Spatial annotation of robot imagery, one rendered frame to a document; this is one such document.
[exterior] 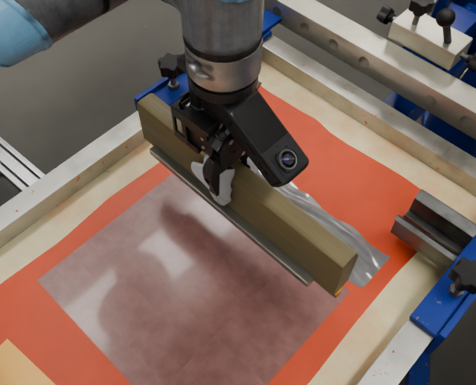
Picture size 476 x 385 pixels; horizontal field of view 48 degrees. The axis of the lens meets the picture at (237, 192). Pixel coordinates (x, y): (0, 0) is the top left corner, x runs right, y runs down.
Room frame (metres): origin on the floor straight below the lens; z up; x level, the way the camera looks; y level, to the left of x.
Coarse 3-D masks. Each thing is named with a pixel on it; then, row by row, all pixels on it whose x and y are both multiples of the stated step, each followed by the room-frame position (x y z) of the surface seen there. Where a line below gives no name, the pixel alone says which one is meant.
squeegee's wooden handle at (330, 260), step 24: (144, 120) 0.50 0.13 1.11; (168, 120) 0.47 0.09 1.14; (168, 144) 0.46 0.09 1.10; (240, 168) 0.39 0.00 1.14; (240, 192) 0.37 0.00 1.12; (264, 192) 0.36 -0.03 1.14; (264, 216) 0.34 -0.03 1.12; (288, 216) 0.32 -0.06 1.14; (288, 240) 0.31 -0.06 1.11; (312, 240) 0.29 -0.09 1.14; (336, 240) 0.29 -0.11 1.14; (312, 264) 0.28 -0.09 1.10; (336, 264) 0.26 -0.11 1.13; (336, 288) 0.26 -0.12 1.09
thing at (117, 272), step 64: (320, 128) 0.62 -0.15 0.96; (128, 192) 0.48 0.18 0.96; (192, 192) 0.48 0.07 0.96; (64, 256) 0.37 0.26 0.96; (128, 256) 0.37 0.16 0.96; (192, 256) 0.37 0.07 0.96; (0, 320) 0.27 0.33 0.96; (64, 320) 0.27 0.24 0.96; (128, 320) 0.27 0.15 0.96; (64, 384) 0.18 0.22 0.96
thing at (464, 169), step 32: (288, 64) 0.75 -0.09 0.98; (320, 64) 0.74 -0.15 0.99; (320, 96) 0.69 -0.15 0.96; (352, 96) 0.66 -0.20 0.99; (128, 128) 0.59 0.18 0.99; (384, 128) 0.60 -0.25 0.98; (416, 128) 0.59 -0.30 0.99; (96, 160) 0.52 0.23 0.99; (448, 160) 0.52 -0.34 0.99; (32, 192) 0.46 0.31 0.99; (64, 192) 0.47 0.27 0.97; (0, 224) 0.40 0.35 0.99; (32, 224) 0.42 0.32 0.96; (384, 352) 0.21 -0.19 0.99; (416, 352) 0.21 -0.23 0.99; (384, 384) 0.17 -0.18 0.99
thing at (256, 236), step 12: (156, 156) 0.46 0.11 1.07; (168, 156) 0.46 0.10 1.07; (168, 168) 0.45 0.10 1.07; (180, 168) 0.44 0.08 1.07; (192, 180) 0.42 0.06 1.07; (204, 192) 0.40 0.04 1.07; (216, 204) 0.38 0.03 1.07; (228, 216) 0.36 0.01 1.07; (240, 216) 0.36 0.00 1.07; (240, 228) 0.35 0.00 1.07; (252, 228) 0.35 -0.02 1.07; (252, 240) 0.33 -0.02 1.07; (264, 240) 0.33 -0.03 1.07; (276, 252) 0.31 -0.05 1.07; (288, 264) 0.30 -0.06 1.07; (300, 276) 0.28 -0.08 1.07; (312, 276) 0.28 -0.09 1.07
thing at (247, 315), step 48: (336, 192) 0.48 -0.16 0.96; (384, 192) 0.48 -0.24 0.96; (384, 240) 0.40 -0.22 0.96; (192, 288) 0.32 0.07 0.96; (240, 288) 0.32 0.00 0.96; (288, 288) 0.32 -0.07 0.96; (144, 336) 0.25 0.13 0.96; (192, 336) 0.25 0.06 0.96; (240, 336) 0.25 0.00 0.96; (288, 336) 0.25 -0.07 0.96; (336, 336) 0.25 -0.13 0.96; (96, 384) 0.18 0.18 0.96; (144, 384) 0.18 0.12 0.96; (192, 384) 0.18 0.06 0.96; (240, 384) 0.18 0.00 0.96; (288, 384) 0.18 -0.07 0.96
